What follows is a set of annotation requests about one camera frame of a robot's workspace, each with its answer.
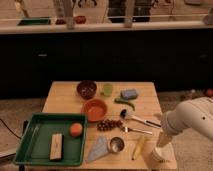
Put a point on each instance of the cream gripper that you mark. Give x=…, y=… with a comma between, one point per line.
x=163, y=139

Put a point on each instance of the yellow banana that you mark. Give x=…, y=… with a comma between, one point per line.
x=139, y=147

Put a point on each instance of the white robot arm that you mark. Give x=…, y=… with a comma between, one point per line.
x=196, y=114

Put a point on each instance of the orange bowl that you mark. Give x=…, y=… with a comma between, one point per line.
x=95, y=109

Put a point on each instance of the dark purple bowl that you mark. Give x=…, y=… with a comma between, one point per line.
x=87, y=89

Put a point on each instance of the background red bowl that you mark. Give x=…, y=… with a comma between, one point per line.
x=80, y=19

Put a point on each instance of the white paper cup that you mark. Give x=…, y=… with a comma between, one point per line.
x=162, y=158

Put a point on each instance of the small metal cup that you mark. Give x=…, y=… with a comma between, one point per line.
x=116, y=144

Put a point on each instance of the blue sponge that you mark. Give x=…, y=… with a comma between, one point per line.
x=129, y=94

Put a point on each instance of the bunch of dark grapes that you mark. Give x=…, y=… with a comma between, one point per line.
x=107, y=125

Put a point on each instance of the grey blue cloth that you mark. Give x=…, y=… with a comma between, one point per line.
x=98, y=150

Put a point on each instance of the green cup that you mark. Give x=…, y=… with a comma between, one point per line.
x=107, y=89

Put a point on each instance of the orange fruit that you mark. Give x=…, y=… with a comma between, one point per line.
x=76, y=129

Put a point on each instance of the wooden block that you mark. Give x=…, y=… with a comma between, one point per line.
x=56, y=147

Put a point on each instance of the green plastic tray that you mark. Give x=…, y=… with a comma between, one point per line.
x=35, y=145

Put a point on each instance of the background green tray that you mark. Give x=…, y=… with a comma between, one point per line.
x=34, y=21

